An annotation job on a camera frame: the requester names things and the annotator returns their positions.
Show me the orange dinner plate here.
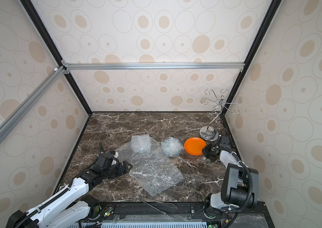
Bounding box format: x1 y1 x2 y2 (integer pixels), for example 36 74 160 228
184 137 206 156

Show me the bubble wrap around orange plate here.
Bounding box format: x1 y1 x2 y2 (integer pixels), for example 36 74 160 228
116 138 184 197

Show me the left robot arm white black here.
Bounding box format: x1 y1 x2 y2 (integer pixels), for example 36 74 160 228
6 151 133 228

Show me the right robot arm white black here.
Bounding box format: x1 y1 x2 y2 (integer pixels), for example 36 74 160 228
202 135 259 218

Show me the chrome mug tree stand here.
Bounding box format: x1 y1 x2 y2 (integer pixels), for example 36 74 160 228
199 89 242 142

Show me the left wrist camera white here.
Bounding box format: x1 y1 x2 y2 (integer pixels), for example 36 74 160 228
110 151 119 158

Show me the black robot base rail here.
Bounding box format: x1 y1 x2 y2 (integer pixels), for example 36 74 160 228
29 200 275 228

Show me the horizontal aluminium rail back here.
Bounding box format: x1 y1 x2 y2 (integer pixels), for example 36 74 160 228
65 62 245 70

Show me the diagonal aluminium rail left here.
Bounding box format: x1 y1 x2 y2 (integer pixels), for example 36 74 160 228
0 66 65 144

